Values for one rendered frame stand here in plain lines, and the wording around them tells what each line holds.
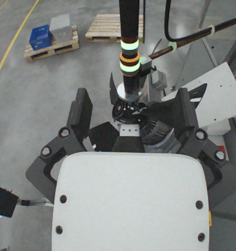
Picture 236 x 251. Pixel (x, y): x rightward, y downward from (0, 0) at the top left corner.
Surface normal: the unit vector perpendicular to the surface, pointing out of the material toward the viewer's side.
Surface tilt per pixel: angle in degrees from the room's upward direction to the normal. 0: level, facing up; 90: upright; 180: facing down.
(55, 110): 0
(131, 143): 3
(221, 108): 50
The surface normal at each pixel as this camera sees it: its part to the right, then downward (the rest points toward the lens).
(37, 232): -0.07, -0.44
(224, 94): -0.81, -0.29
